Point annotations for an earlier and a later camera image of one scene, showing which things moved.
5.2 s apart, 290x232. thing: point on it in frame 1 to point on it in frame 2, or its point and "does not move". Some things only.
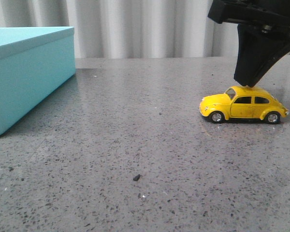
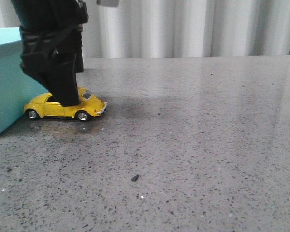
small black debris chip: x=136 y=178 does not move
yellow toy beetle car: x=242 y=102 to x=46 y=106
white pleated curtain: x=126 y=29 does not move
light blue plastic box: x=26 y=64 does not move
